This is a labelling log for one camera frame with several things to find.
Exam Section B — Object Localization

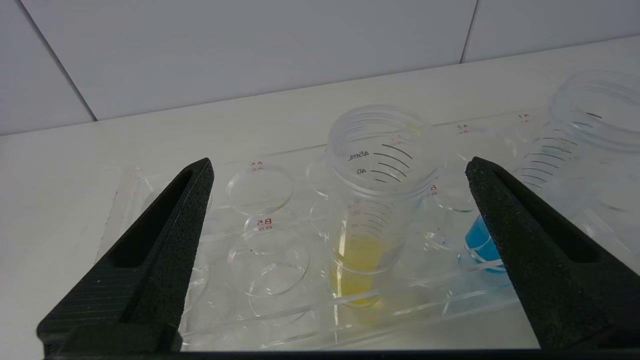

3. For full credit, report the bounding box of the test tube with blue pigment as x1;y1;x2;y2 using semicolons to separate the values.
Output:
457;70;640;275

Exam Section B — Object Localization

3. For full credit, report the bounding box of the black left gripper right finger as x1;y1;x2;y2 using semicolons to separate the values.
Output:
465;156;640;351

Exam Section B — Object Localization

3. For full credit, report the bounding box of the clear acrylic test tube rack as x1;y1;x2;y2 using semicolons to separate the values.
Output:
95;107;640;351

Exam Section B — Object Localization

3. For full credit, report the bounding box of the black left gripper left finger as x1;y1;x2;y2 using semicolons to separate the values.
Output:
37;157;216;351

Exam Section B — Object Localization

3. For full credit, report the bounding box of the test tube with yellow pigment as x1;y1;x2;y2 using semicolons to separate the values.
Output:
325;104;447;309

